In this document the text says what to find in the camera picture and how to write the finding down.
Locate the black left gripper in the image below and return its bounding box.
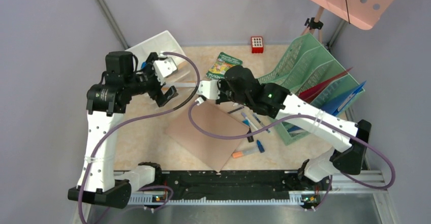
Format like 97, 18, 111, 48
125, 52, 178, 106

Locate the red plastic folder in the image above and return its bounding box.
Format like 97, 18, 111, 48
298, 67, 352, 103

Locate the orange folder binder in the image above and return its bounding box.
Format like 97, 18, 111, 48
163, 82, 196, 88

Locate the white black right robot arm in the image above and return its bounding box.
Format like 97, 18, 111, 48
210, 66, 371, 189

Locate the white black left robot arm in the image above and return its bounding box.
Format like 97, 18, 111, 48
68, 51, 178, 209

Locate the dark purple pen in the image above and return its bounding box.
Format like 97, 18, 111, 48
227, 106, 244, 114

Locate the green Treehouse paperback book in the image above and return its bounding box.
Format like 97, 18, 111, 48
206, 52, 243, 79

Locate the blue clear gel pen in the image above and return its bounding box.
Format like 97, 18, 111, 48
251, 113, 266, 130

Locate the white blue pen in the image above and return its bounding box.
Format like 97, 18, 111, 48
241, 112, 258, 131

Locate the white plastic drawer organizer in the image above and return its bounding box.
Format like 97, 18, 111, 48
125, 30, 199, 88

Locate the red grid pen holder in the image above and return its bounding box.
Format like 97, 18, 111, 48
251, 36, 264, 54

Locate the blue marker cap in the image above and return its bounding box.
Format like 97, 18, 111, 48
256, 140, 265, 153

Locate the orange cap clear marker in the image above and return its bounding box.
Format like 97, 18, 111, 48
232, 148, 260, 158

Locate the green plastic file rack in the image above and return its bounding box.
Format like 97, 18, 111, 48
257, 33, 365, 147

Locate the blue file folder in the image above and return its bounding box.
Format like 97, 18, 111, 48
288, 80, 367, 137

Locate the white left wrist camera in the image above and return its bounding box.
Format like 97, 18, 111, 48
153, 53, 178, 85

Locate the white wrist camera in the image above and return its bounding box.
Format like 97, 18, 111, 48
195, 80, 222, 106
153, 53, 178, 85

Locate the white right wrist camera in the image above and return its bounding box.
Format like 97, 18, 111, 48
195, 80, 222, 106

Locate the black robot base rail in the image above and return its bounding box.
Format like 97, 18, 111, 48
147, 170, 329, 192

